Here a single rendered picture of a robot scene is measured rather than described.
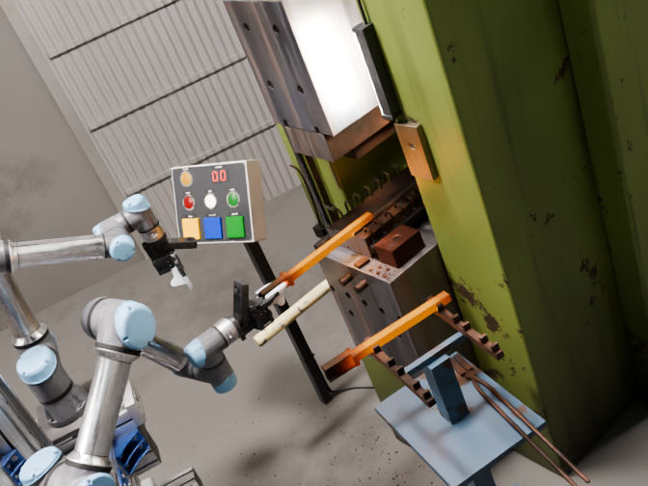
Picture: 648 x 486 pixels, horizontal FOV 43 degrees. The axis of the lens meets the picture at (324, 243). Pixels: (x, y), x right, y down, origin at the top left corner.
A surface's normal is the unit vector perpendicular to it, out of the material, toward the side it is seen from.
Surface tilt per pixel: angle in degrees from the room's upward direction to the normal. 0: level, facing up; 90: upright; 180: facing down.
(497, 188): 90
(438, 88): 90
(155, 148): 90
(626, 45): 90
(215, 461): 0
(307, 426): 0
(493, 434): 0
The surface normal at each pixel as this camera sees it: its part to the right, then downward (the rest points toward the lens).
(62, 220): 0.33, 0.41
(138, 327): 0.80, -0.07
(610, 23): 0.60, 0.23
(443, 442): -0.34, -0.79
